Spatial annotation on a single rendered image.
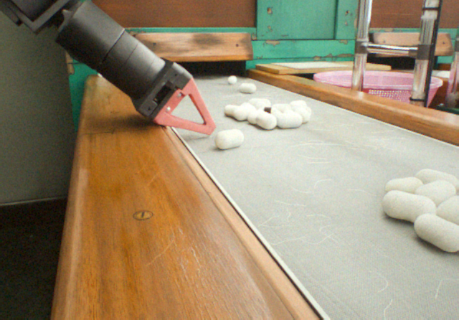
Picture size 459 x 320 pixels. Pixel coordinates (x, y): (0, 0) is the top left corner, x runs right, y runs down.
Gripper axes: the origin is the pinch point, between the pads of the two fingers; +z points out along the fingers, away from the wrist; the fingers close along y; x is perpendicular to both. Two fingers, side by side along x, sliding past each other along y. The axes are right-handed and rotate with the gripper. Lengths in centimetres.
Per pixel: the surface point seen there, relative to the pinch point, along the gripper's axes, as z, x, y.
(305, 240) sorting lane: 0.8, 1.5, -25.6
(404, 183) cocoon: 7.4, -6.3, -22.9
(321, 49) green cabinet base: 33, -37, 56
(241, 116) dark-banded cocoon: 5.4, -4.1, 6.5
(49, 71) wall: -23, 25, 135
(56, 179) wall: 6, 64, 136
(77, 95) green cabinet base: -12, 15, 56
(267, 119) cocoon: 6.3, -5.6, 0.8
